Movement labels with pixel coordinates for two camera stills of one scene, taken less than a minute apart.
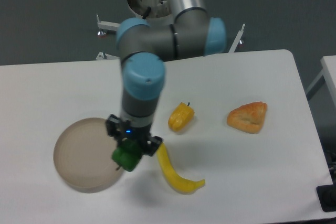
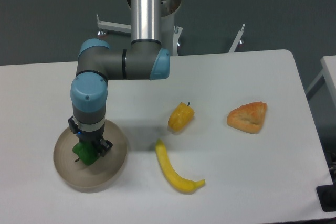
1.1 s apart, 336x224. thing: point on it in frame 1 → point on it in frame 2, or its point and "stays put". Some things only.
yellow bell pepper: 181,117 stays put
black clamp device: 326,195 stays put
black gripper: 147,145 → 95,137
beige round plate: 83,157 stays put
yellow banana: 183,185 stays put
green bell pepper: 127,155 → 87,152
